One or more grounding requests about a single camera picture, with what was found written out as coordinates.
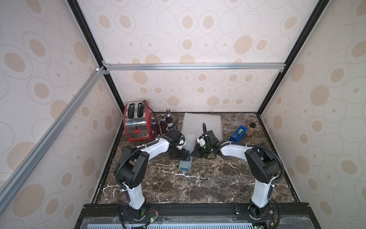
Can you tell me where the black frame post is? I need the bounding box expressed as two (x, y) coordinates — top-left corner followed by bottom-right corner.
(256, 0), (330, 116)
(67, 0), (125, 112)

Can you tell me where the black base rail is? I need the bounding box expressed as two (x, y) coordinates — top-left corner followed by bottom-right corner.
(75, 203), (320, 229)

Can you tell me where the black right frame post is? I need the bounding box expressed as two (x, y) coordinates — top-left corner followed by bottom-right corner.
(256, 0), (330, 116)

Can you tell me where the diagonal aluminium frame bar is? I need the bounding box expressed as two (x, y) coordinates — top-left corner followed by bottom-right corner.
(1, 66), (106, 214)

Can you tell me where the horizontal aluminium frame bar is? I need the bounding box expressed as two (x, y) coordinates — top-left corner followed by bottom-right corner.
(105, 63), (286, 71)

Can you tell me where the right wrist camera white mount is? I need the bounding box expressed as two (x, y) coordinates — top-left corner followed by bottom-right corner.
(196, 136), (206, 147)

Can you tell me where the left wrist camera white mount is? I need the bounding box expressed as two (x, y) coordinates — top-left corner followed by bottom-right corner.
(177, 136), (186, 147)

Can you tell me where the blue tape dispenser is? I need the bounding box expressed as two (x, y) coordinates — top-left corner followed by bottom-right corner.
(229, 126), (247, 143)

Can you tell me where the brown spice jar black lid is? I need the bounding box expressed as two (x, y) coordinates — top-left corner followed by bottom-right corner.
(246, 122), (256, 136)

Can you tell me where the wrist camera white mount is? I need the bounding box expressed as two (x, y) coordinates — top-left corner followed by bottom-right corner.
(196, 136), (206, 147)
(177, 136), (186, 147)

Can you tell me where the black left frame post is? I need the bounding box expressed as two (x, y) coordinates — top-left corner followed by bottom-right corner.
(67, 0), (125, 112)

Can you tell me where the purple bottle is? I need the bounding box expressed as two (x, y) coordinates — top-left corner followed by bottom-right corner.
(151, 117), (161, 137)
(166, 109), (173, 130)
(160, 114), (169, 135)

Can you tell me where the black toaster power cord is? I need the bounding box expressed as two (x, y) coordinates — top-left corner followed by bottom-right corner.
(142, 100), (159, 126)

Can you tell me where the clear drinking glass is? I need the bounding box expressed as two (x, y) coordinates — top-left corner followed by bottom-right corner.
(234, 113), (247, 127)

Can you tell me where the blue liquid glass bottle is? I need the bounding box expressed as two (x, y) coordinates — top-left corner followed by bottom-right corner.
(179, 160), (192, 172)

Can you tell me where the red and chrome toaster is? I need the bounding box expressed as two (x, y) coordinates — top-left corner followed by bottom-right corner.
(123, 100), (153, 143)

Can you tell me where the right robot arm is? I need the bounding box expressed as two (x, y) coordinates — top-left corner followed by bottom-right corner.
(191, 131), (285, 219)

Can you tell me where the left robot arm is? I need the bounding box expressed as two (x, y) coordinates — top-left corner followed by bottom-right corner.
(113, 129), (190, 210)

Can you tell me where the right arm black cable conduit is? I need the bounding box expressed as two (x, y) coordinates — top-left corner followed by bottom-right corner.
(202, 122), (285, 185)

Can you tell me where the stack of bubble wrap sheets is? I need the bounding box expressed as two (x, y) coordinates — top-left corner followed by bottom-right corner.
(181, 112), (224, 142)

